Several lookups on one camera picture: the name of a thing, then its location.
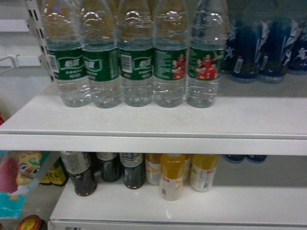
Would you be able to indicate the teal sweet potato noodle bag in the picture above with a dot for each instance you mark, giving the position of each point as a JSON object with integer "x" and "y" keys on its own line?
{"x": 20, "y": 173}

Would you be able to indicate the yellow juice bottle white label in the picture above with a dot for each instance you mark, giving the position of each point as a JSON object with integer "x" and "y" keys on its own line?
{"x": 172, "y": 173}

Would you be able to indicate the clear water bottle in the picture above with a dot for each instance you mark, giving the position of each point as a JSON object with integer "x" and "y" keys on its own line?
{"x": 208, "y": 37}

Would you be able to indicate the white metal shelf board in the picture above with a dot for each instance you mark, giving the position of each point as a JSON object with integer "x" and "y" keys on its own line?
{"x": 248, "y": 119}

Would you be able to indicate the dark tea bottle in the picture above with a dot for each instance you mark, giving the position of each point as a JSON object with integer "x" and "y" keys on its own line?
{"x": 78, "y": 164}

